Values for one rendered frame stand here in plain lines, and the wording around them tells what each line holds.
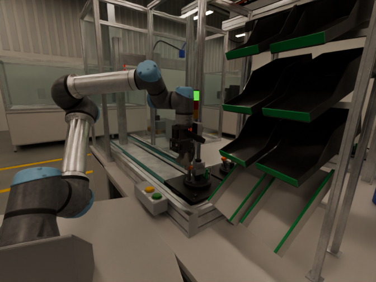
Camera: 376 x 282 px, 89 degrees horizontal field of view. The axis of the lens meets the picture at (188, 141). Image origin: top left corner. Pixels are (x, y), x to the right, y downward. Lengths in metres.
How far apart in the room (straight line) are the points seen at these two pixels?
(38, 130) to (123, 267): 5.05
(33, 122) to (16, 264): 5.12
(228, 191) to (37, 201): 0.60
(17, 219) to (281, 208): 0.72
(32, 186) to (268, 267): 0.75
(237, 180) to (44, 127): 5.19
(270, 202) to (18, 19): 8.65
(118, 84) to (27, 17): 8.12
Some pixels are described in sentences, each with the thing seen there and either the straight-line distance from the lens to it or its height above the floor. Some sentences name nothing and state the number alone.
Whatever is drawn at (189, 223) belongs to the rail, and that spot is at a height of 0.93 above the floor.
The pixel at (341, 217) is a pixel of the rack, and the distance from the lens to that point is 0.87.
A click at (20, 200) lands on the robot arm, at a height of 1.12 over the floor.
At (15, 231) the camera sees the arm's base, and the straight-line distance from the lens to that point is 0.65.
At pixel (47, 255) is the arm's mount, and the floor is 1.08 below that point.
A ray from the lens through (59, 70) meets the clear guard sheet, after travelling 5.61.
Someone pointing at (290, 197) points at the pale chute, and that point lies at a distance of 0.69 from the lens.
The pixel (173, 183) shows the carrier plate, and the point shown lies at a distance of 0.96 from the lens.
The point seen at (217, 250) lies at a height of 0.86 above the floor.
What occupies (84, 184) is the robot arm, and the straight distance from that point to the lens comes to 0.81.
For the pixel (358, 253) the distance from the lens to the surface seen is 1.00.
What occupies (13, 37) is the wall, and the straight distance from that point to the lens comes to 8.67.
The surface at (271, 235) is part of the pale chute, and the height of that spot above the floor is 1.01.
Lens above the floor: 1.41
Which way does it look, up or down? 15 degrees down
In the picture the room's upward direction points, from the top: 1 degrees clockwise
